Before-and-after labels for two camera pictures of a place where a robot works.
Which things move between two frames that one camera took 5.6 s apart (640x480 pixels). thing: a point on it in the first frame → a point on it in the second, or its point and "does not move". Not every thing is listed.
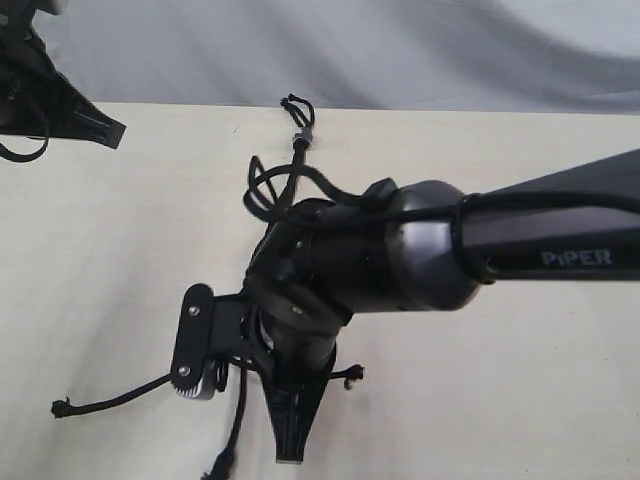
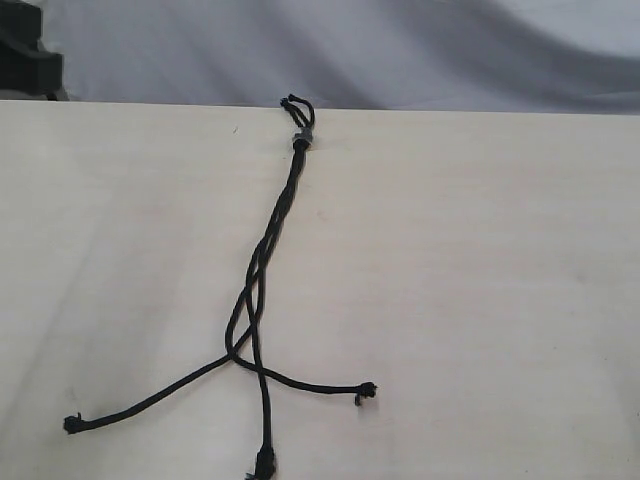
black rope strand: [222, 468] → [265, 459]
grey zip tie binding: [303, 133] does not move
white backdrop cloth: [492, 56] does not move
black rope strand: [349, 374] → [302, 138]
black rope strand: [60, 408] → [79, 422]
